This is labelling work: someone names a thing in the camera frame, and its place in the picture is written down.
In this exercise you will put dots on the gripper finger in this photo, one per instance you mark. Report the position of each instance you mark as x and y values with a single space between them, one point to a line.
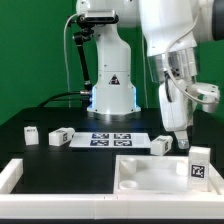
182 139

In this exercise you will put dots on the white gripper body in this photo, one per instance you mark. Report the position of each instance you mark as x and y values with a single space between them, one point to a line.
177 109

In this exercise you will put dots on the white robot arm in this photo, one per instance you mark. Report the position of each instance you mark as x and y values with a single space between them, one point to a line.
172 29

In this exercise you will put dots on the white tag base sheet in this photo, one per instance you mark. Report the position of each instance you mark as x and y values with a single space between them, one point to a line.
110 140

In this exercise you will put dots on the white U-shaped obstacle fence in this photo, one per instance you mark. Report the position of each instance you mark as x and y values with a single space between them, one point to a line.
101 206

